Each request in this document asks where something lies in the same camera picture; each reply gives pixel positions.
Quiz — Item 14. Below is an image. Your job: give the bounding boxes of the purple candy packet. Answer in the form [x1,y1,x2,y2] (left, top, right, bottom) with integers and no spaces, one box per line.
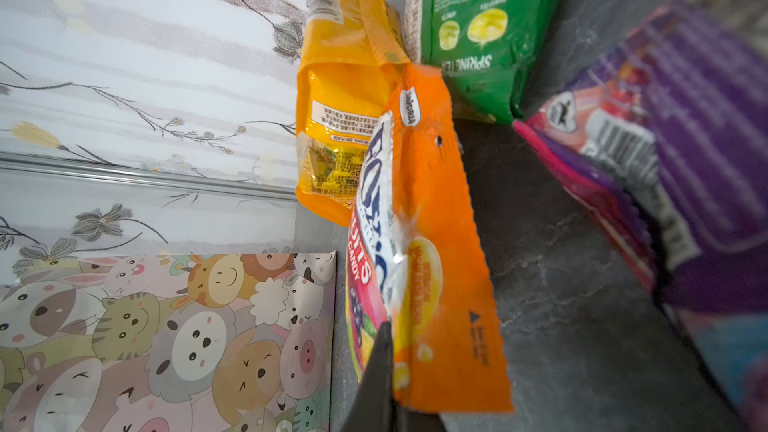
[514,0,767,431]

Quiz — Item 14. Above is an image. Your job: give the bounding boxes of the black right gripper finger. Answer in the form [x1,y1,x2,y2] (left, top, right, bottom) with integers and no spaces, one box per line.
[342,322,394,432]

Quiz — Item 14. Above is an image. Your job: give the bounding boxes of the yellow snack packet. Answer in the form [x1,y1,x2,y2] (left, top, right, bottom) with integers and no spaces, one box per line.
[296,0,410,227]

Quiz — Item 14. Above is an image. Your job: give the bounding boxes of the small green snack packet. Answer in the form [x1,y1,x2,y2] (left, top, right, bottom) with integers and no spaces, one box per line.
[403,0,560,125]

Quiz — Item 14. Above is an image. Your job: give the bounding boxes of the cartoon animal paper bag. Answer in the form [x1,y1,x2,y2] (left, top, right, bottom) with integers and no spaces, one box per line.
[1,252,336,431]

